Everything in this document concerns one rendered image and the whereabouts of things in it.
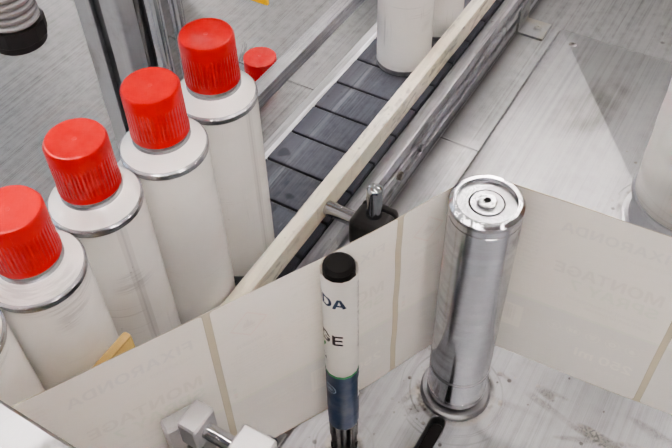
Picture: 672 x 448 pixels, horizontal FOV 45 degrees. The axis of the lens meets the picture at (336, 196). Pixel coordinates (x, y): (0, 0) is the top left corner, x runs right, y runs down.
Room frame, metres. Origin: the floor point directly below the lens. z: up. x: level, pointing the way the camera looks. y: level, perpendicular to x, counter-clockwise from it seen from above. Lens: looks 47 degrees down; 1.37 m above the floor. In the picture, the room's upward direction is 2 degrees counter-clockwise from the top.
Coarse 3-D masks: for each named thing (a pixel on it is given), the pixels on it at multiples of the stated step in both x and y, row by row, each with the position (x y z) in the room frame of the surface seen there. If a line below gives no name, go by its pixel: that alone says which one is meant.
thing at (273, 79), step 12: (348, 0) 0.60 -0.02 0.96; (360, 0) 0.61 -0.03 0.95; (336, 12) 0.58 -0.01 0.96; (348, 12) 0.60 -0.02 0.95; (324, 24) 0.57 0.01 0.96; (336, 24) 0.58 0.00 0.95; (312, 36) 0.55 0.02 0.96; (324, 36) 0.56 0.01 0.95; (300, 48) 0.54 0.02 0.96; (312, 48) 0.55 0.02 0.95; (288, 60) 0.52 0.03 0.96; (300, 60) 0.53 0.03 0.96; (276, 72) 0.51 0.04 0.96; (288, 72) 0.51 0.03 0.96; (264, 84) 0.49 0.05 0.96; (276, 84) 0.50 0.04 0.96; (264, 96) 0.49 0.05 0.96
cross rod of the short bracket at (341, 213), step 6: (330, 204) 0.41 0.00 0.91; (336, 204) 0.41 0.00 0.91; (324, 210) 0.41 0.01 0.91; (330, 210) 0.41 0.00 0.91; (336, 210) 0.41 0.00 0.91; (342, 210) 0.41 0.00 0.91; (348, 210) 0.41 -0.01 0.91; (330, 216) 0.41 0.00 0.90; (336, 216) 0.40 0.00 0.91; (342, 216) 0.40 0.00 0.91; (348, 216) 0.40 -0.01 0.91; (342, 222) 0.40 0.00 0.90; (348, 222) 0.40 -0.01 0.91
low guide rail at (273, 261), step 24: (480, 0) 0.66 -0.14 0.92; (456, 24) 0.63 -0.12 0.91; (432, 48) 0.59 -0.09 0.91; (456, 48) 0.61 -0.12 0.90; (432, 72) 0.57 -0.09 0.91; (408, 96) 0.53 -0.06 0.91; (384, 120) 0.50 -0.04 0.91; (360, 144) 0.47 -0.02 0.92; (336, 168) 0.45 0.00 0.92; (360, 168) 0.46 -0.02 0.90; (336, 192) 0.43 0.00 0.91; (312, 216) 0.40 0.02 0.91; (288, 240) 0.37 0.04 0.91; (264, 264) 0.35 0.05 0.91; (240, 288) 0.33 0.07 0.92
